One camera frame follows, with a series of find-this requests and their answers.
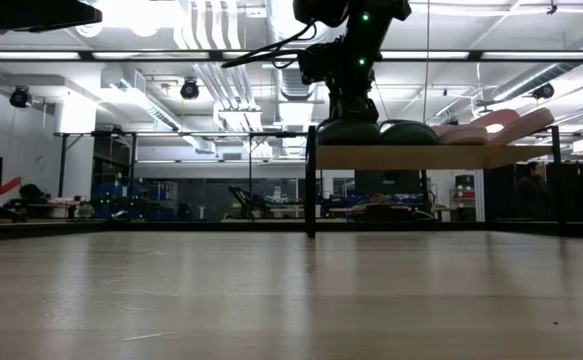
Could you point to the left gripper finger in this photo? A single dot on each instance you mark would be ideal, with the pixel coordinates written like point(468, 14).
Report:
point(56, 15)

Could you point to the green rubber slide sandal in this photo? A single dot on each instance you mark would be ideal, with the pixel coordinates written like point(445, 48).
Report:
point(408, 135)
point(346, 135)

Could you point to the pink rubber slide sandal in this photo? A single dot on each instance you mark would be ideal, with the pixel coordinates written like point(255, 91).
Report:
point(463, 135)
point(521, 125)

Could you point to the black background robot arm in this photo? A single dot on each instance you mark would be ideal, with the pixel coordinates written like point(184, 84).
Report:
point(243, 200)

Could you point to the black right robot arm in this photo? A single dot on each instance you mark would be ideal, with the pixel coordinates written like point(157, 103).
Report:
point(366, 35)

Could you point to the black overhead light bar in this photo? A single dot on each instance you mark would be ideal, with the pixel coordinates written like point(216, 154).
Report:
point(86, 55)

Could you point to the black monitor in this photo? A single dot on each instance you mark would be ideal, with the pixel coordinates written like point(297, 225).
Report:
point(386, 182)

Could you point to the red tape strip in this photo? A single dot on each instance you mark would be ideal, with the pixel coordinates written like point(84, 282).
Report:
point(3, 189)

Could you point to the person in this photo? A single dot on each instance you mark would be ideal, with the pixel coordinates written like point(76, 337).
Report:
point(531, 195)

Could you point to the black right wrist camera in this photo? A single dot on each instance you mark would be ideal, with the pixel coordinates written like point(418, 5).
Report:
point(321, 62)

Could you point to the wooden shelf with black frame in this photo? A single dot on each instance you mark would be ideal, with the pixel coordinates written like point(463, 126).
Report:
point(421, 157)

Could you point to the black ceiling camera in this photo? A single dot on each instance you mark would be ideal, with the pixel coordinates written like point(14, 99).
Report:
point(189, 89)
point(543, 91)
point(20, 97)

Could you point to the black background rig frame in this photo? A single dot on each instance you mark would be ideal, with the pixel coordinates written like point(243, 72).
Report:
point(134, 150)

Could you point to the black metal table frame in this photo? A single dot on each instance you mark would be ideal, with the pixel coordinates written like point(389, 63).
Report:
point(221, 226)

